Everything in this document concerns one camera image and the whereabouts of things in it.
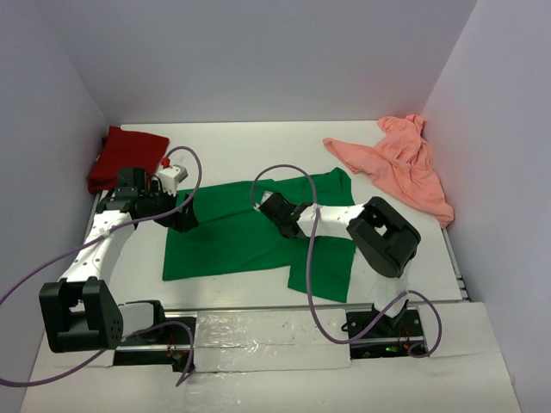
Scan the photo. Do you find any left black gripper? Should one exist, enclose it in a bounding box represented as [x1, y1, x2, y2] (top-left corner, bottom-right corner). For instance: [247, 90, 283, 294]
[139, 181, 199, 232]

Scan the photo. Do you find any green t-shirt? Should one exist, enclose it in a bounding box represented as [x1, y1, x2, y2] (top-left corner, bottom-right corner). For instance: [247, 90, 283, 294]
[162, 168, 356, 303]

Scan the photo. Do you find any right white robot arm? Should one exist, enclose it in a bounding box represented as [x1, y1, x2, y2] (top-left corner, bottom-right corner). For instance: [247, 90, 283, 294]
[255, 191, 421, 336]

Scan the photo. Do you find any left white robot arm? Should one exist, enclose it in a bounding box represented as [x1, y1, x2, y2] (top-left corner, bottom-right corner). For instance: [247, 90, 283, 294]
[39, 165, 198, 353]

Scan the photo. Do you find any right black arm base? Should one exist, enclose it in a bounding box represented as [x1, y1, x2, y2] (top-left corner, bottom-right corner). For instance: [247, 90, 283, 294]
[341, 308, 428, 360]

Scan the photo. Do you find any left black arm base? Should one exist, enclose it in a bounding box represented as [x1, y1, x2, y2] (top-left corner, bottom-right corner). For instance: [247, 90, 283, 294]
[113, 300, 197, 374]

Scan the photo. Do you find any red folded t-shirt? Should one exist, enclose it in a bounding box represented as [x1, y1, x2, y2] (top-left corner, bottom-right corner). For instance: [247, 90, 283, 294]
[87, 126, 170, 194]

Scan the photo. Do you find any salmon pink t-shirt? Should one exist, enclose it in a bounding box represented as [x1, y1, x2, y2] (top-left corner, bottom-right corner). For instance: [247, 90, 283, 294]
[323, 114, 455, 228]

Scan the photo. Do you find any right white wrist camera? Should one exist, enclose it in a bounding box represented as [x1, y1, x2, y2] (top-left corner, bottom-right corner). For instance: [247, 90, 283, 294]
[253, 191, 273, 212]

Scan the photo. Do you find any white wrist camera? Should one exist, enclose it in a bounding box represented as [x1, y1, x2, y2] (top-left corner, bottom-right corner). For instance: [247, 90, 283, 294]
[155, 157, 189, 196]
[253, 191, 273, 212]

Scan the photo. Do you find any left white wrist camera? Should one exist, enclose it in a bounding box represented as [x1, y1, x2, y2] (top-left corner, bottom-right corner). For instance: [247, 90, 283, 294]
[155, 157, 189, 196]

